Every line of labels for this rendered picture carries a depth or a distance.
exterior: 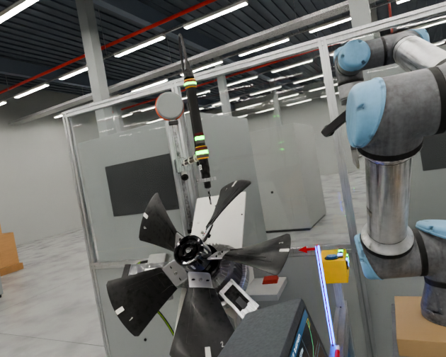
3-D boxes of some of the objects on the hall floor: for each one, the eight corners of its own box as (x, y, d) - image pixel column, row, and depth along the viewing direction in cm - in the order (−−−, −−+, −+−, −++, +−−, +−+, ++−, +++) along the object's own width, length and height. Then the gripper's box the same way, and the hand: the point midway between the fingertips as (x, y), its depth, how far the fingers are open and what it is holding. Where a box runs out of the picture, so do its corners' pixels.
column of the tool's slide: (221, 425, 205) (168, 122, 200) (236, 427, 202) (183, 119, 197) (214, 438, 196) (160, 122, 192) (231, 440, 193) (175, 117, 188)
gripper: (372, 91, 97) (382, 166, 98) (369, 98, 111) (379, 163, 111) (339, 98, 100) (350, 170, 101) (342, 103, 114) (351, 166, 115)
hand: (355, 164), depth 107 cm, fingers open, 8 cm apart
